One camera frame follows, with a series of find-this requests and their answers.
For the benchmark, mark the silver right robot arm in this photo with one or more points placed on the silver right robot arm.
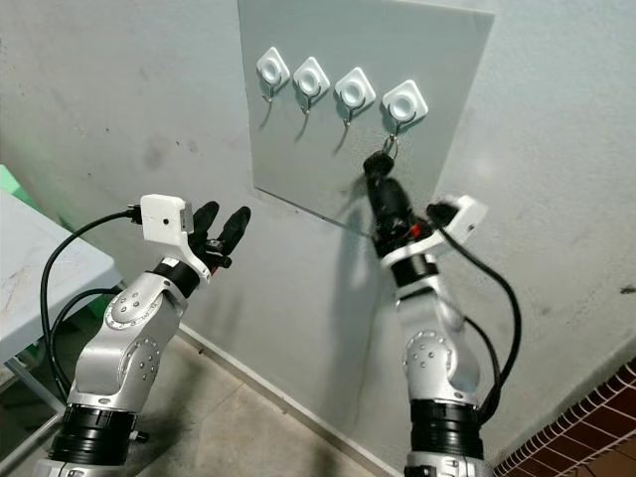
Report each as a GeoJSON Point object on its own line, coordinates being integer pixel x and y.
{"type": "Point", "coordinates": [432, 368]}

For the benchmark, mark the green plastic stool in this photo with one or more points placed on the green plastic stool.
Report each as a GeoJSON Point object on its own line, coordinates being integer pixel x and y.
{"type": "Point", "coordinates": [10, 189]}

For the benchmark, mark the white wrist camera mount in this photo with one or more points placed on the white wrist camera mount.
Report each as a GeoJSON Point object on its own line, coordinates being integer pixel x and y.
{"type": "Point", "coordinates": [469, 214]}
{"type": "Point", "coordinates": [162, 217]}

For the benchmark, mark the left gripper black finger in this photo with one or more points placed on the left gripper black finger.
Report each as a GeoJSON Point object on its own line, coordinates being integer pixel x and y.
{"type": "Point", "coordinates": [235, 227]}
{"type": "Point", "coordinates": [206, 219]}

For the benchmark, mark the red tile skirting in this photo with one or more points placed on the red tile skirting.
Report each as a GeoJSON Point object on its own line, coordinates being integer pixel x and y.
{"type": "Point", "coordinates": [576, 427]}

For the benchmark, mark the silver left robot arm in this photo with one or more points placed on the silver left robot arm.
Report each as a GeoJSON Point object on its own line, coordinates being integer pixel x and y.
{"type": "Point", "coordinates": [129, 338]}

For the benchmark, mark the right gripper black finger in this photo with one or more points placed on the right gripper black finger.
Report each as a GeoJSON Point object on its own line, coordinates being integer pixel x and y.
{"type": "Point", "coordinates": [391, 189]}
{"type": "Point", "coordinates": [376, 179]}

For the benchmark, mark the white plastic table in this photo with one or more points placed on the white plastic table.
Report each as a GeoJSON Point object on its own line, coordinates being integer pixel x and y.
{"type": "Point", "coordinates": [50, 278]}

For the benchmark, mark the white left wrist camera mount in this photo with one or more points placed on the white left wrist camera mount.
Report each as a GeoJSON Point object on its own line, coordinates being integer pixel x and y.
{"type": "Point", "coordinates": [162, 217]}

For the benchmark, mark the white square wall hook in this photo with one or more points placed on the white square wall hook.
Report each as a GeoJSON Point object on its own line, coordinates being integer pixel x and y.
{"type": "Point", "coordinates": [272, 67]}
{"type": "Point", "coordinates": [311, 75]}
{"type": "Point", "coordinates": [354, 87]}
{"type": "Point", "coordinates": [404, 101]}

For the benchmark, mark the grey wall panel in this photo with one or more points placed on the grey wall panel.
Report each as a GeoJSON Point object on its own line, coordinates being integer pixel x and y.
{"type": "Point", "coordinates": [308, 149]}

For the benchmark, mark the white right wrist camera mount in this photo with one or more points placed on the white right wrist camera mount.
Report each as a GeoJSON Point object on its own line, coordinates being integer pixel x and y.
{"type": "Point", "coordinates": [469, 214]}

